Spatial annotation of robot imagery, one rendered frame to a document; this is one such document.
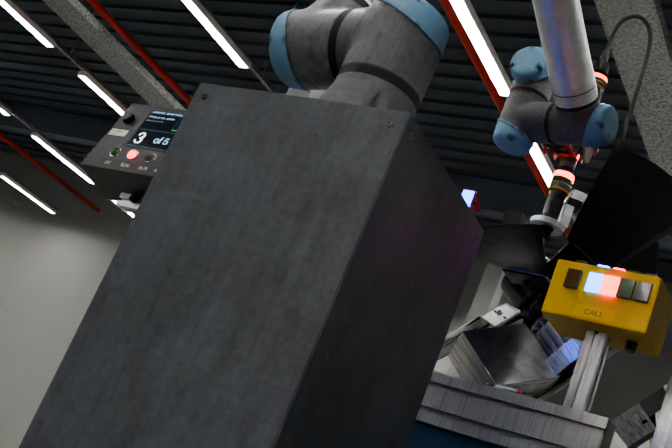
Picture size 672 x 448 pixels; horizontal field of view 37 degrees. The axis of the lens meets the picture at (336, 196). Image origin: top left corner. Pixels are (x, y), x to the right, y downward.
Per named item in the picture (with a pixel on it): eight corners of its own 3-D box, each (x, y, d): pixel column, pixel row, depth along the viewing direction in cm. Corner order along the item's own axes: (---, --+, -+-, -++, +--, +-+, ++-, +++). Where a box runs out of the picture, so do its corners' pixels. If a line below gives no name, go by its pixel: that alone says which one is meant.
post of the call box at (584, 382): (587, 419, 147) (611, 340, 151) (582, 412, 144) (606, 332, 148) (567, 413, 148) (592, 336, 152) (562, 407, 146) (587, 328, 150)
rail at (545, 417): (600, 480, 142) (616, 426, 145) (593, 473, 139) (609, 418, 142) (142, 340, 193) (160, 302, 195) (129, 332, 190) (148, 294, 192)
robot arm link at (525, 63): (499, 78, 187) (515, 40, 189) (518, 110, 195) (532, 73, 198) (539, 82, 182) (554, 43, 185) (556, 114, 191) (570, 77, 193)
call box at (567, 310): (657, 368, 149) (675, 303, 153) (642, 343, 142) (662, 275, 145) (555, 344, 158) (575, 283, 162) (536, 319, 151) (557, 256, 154)
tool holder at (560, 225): (565, 243, 208) (579, 201, 211) (577, 234, 201) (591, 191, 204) (524, 226, 208) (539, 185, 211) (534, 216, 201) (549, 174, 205)
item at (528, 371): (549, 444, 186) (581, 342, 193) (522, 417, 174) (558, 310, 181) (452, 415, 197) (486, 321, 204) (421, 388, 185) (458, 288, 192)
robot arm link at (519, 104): (536, 138, 178) (555, 86, 181) (481, 135, 185) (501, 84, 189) (553, 161, 183) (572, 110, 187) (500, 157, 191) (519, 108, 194)
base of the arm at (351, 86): (373, 125, 121) (404, 58, 125) (276, 113, 130) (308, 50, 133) (422, 188, 133) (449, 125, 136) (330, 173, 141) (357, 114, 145)
